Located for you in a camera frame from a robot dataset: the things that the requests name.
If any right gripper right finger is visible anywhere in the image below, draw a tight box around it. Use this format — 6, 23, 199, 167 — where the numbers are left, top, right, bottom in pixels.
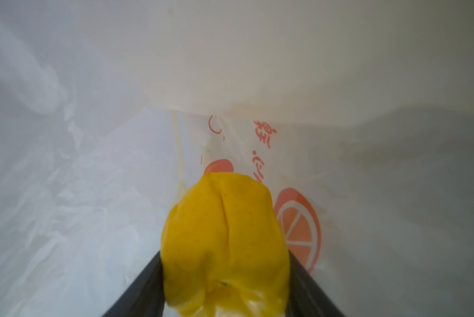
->
285, 252, 345, 317

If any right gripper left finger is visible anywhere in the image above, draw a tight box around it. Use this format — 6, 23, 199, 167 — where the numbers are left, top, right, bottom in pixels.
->
102, 252, 166, 317

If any yellow orange fruit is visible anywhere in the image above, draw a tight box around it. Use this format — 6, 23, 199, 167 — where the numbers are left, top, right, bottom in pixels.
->
160, 173, 290, 316

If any yellow plastic bag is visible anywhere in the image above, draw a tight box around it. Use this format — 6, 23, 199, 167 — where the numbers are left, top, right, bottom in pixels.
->
0, 1, 474, 316

